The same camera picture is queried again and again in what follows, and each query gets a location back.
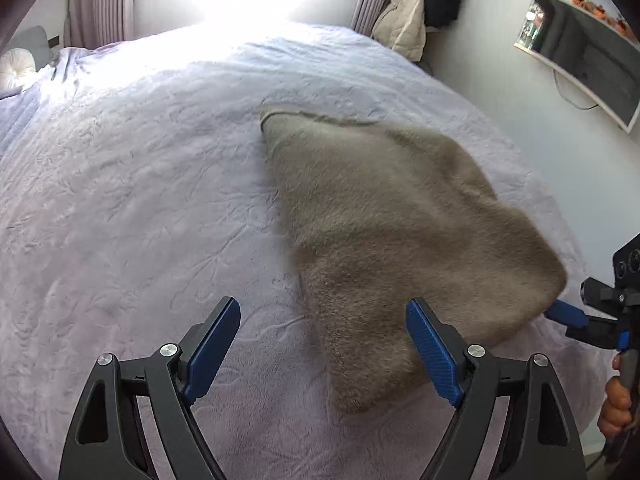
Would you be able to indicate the beige jacket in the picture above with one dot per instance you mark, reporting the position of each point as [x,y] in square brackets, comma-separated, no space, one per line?
[400,25]

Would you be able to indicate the grey headboard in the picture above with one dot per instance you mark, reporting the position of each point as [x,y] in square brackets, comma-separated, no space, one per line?
[30,40]

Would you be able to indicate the wall-mounted television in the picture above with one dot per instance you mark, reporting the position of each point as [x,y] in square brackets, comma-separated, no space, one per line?
[585,55]

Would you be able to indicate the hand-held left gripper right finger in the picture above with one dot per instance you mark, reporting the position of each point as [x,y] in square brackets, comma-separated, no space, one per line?
[432,352]

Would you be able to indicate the round white pillow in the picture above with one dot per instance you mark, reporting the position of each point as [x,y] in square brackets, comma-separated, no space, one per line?
[15,70]

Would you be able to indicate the person's right hand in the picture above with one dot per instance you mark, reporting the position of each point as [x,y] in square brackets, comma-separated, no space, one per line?
[612,405]

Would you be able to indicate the grey-brown fluffy towel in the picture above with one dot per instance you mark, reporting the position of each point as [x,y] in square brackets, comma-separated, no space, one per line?
[400,240]

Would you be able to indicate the bed with lilac cover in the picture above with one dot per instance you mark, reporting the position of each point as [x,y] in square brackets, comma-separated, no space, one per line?
[140,185]

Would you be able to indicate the orange garland decoration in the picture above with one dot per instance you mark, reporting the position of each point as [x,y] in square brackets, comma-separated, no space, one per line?
[602,12]

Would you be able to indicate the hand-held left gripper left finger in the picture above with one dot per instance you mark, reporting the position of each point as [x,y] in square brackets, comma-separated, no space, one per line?
[212,350]

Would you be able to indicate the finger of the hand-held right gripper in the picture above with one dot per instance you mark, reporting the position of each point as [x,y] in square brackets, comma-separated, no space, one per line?
[567,312]

